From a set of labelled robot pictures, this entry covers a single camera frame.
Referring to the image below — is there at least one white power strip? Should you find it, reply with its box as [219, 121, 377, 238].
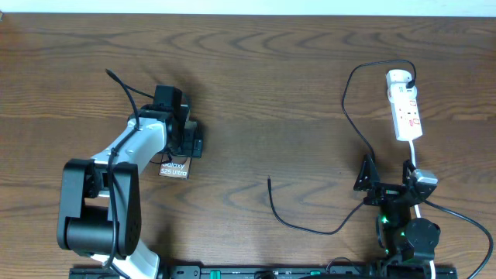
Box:
[387, 83, 422, 142]

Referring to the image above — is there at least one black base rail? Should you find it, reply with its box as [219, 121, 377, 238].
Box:
[68, 264, 458, 279]

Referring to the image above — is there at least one white USB wall charger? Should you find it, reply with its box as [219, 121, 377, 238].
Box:
[386, 69, 415, 90]

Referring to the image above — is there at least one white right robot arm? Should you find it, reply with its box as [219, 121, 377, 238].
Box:
[353, 154, 440, 273]

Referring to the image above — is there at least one black USB charging cable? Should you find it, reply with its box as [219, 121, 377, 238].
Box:
[267, 59, 418, 236]

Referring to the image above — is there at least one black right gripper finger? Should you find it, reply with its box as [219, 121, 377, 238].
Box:
[402, 160, 416, 186]
[353, 154, 381, 191]

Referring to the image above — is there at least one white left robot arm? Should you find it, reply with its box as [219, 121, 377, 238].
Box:
[57, 104, 202, 278]

